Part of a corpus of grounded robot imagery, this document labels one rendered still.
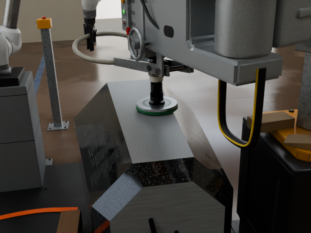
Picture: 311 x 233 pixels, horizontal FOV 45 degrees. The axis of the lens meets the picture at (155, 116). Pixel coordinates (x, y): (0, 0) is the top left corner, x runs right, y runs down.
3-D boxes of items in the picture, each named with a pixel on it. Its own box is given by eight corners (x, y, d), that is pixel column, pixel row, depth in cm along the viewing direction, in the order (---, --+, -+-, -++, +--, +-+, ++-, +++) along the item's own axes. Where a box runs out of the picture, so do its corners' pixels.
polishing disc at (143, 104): (166, 95, 210) (166, 93, 209) (184, 107, 191) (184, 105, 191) (130, 101, 202) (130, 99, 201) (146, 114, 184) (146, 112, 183)
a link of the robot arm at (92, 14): (87, 12, 242) (87, 21, 246) (99, 9, 247) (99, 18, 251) (79, 8, 248) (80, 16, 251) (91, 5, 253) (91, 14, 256)
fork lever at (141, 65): (197, 71, 172) (197, 60, 171) (160, 77, 165) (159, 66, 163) (138, 62, 233) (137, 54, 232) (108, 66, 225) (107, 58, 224)
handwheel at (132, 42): (161, 61, 167) (160, 27, 161) (140, 64, 163) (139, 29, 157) (146, 55, 179) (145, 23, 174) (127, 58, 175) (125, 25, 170)
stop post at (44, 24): (69, 121, 397) (56, 16, 356) (67, 129, 378) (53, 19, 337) (49, 123, 394) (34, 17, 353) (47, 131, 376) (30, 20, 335)
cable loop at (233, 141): (260, 157, 131) (268, 68, 119) (252, 159, 129) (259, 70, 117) (221, 132, 150) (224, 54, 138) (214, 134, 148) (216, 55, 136)
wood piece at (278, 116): (282, 119, 190) (283, 110, 188) (293, 127, 181) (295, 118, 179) (246, 125, 184) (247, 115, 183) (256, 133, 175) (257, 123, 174)
